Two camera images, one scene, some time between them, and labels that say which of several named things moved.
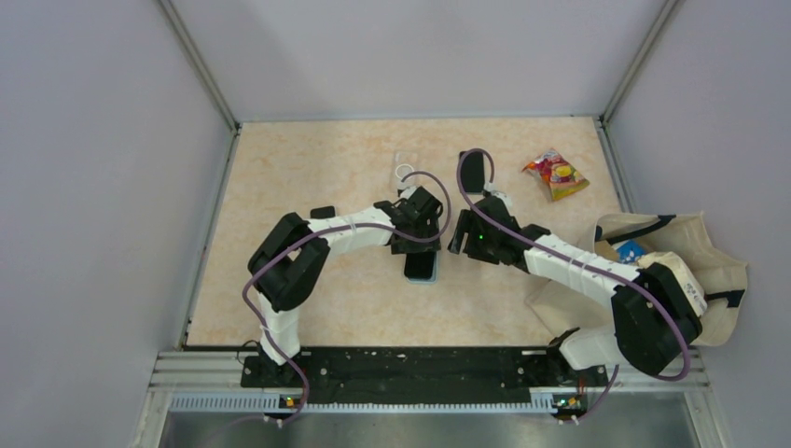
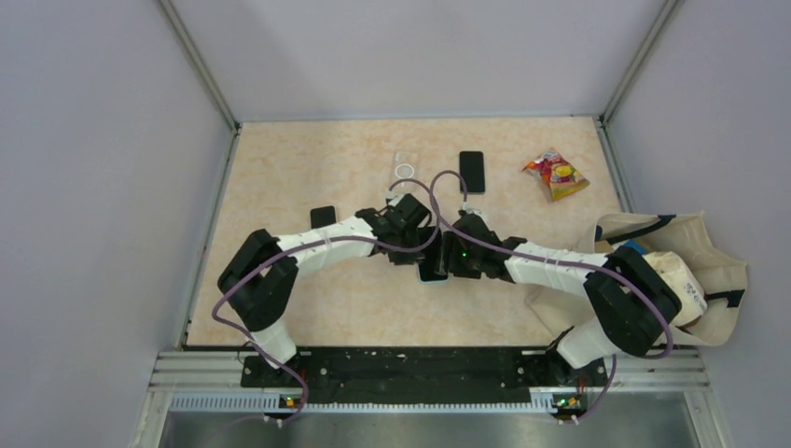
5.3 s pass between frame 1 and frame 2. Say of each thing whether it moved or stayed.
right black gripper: moved
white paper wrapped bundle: stayed
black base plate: stayed
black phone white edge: stayed
